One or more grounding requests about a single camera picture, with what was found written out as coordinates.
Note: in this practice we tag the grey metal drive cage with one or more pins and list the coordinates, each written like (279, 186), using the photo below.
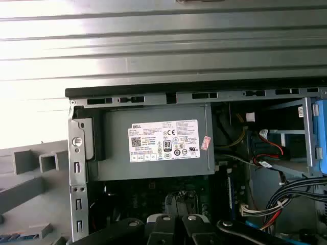
(307, 127)

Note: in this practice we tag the green motherboard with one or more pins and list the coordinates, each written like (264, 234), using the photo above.
(217, 204)

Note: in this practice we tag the blue plastic drive carrier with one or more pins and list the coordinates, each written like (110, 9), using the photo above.
(322, 132)

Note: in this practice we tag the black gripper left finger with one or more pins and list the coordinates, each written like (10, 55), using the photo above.
(161, 232)

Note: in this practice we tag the grey parts rack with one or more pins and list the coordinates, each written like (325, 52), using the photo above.
(25, 189)

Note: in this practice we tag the white board connector plug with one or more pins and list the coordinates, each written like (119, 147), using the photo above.
(244, 210)

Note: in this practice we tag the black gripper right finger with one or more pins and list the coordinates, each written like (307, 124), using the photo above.
(194, 229)

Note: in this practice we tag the grey power supply unit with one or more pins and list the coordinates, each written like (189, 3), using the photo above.
(115, 163)

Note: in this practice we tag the dark RAM stick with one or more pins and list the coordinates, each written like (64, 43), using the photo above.
(229, 194)

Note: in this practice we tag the black PC case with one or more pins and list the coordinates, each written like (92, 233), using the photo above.
(79, 178)

